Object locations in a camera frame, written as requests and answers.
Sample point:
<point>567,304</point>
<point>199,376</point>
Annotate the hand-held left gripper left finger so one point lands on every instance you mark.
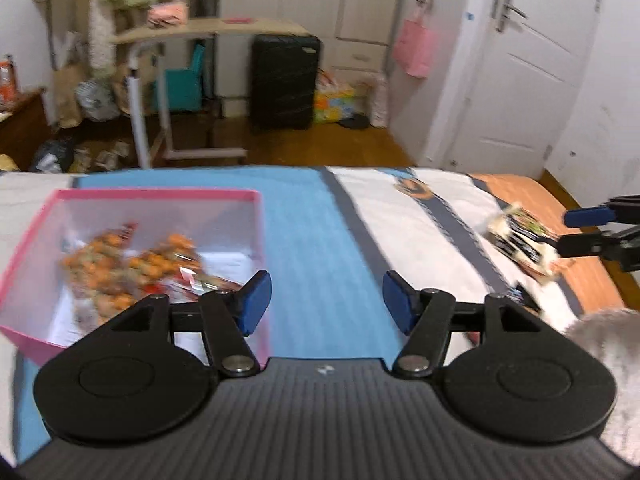
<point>255,302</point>

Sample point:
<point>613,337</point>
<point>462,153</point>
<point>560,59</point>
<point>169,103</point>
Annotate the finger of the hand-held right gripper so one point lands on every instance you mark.
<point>585,216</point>
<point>585,244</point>

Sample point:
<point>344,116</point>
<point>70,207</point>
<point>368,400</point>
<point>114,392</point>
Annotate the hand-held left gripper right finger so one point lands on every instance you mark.
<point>397,302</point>

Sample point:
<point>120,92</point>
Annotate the mixed nut snack bag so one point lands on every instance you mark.
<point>525,245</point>

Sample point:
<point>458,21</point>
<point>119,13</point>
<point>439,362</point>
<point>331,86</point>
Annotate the clear bag of orange snacks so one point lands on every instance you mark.
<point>130,270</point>

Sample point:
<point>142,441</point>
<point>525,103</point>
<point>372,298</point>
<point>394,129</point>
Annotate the pink cardboard box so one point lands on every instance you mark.
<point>30,345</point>

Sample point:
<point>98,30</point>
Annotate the small dark foil packet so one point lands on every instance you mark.
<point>525,296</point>

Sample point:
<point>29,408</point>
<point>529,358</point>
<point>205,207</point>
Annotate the blue striped bedsheet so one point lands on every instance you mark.
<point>310,220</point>

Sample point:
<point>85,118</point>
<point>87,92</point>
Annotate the fluffy white cloth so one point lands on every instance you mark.
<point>610,350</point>

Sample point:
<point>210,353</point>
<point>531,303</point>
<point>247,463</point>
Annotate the white door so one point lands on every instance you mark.
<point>525,85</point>

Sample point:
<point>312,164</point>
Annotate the black slippers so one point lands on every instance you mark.
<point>355,122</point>

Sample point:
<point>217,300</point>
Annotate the white carton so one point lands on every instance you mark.
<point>380,102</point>

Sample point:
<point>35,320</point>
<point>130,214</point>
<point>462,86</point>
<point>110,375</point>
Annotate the colourful patterned bag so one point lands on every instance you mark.
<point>334,100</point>

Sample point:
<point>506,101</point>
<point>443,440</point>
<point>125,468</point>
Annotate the black suitcase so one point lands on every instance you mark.
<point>285,85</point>

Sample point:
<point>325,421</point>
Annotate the teal storage box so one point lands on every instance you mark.
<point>180,87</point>

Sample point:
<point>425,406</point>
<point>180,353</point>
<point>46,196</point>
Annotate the pink tote bag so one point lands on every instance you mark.
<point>414,50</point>

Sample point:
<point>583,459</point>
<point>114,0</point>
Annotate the dark floor bag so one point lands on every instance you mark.
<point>52,155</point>

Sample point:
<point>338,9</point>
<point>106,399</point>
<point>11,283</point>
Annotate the grey plastic bag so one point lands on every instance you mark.
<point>97,100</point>

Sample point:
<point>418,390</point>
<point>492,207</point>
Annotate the brown paper bag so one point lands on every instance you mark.
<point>67,100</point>

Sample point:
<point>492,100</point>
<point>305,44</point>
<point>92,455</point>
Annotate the wooden nightstand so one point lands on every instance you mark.
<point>22,130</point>

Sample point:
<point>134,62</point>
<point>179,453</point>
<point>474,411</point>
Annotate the pink cloth bundle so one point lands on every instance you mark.
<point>167,14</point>

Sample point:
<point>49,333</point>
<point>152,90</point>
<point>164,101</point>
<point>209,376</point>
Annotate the orange bottle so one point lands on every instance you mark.
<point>7,82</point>

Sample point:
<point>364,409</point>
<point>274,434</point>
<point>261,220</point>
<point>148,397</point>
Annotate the white frame side table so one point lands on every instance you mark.
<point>200,27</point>

